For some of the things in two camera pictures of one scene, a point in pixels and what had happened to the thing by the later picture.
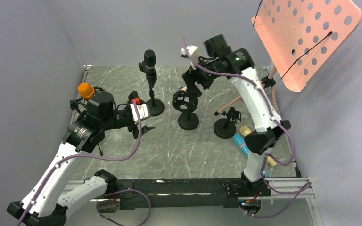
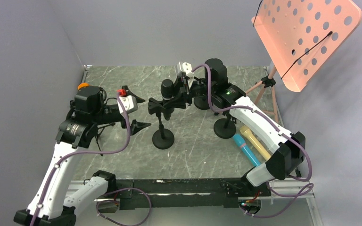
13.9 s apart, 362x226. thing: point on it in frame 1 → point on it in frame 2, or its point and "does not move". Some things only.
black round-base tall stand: (156, 106) → (162, 138)
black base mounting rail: (182, 193) does not move
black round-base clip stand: (225, 128) does not move
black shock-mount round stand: (181, 101) → (201, 102)
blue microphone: (240, 141) does not move
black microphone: (148, 66) → (167, 93)
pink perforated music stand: (306, 38) does not move
